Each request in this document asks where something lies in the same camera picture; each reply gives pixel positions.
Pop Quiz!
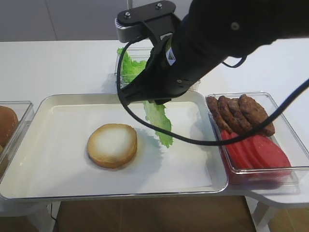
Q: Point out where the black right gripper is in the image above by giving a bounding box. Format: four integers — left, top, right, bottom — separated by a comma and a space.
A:
120, 38, 195, 105

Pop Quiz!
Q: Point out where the green lettuce leaf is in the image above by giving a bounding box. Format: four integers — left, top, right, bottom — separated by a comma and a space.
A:
143, 101, 173, 148
120, 47, 151, 87

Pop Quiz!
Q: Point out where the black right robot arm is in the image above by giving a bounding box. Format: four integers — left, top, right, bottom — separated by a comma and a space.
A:
117, 0, 309, 104

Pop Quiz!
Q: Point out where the clear lettuce and cheese container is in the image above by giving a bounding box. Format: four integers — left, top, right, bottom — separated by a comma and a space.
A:
117, 51, 200, 99

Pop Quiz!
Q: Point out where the green lettuce leaf in container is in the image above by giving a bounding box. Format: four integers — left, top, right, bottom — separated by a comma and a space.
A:
120, 47, 151, 87

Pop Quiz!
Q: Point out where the brown beef patty back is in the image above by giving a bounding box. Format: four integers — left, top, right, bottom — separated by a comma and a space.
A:
206, 96, 232, 133

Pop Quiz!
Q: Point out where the brown beef patty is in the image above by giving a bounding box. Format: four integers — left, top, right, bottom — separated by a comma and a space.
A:
228, 94, 258, 133
239, 94, 275, 137
218, 96, 244, 135
206, 96, 232, 133

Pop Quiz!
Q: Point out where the brown beef patty front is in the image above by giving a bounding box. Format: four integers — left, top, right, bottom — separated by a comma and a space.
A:
239, 94, 275, 137

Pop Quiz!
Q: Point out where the red tomato slice back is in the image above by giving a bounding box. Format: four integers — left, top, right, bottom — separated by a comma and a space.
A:
221, 130, 244, 169

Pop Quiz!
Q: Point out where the red tomato slice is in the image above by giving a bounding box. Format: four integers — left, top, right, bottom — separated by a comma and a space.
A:
227, 142, 253, 169
240, 137, 265, 169
221, 130, 244, 169
252, 135, 291, 168

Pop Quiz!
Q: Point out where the toasted bottom bun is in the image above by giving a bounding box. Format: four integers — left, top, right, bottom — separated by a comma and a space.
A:
87, 123, 138, 168

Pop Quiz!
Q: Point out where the clear patty and tomato container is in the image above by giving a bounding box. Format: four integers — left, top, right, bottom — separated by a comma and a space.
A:
206, 92, 309, 188

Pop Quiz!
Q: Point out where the red tomato slice front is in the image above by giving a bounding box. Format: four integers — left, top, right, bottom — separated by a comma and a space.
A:
252, 135, 291, 168

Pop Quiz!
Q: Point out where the white serving tray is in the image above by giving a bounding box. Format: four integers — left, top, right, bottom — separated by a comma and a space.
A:
0, 92, 229, 200

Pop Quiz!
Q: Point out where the white table leg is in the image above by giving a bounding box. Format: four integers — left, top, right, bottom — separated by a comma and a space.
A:
245, 196, 278, 232

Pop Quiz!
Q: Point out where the clear bun container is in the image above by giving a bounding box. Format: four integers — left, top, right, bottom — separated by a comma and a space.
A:
0, 101, 34, 177

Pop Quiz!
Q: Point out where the brown top bun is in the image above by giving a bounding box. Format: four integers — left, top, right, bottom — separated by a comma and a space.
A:
0, 106, 18, 147

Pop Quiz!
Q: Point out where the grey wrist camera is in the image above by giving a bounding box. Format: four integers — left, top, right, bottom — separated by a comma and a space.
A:
114, 18, 145, 43

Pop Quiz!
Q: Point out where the black camera cable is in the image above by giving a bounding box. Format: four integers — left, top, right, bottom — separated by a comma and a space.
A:
116, 40, 309, 146

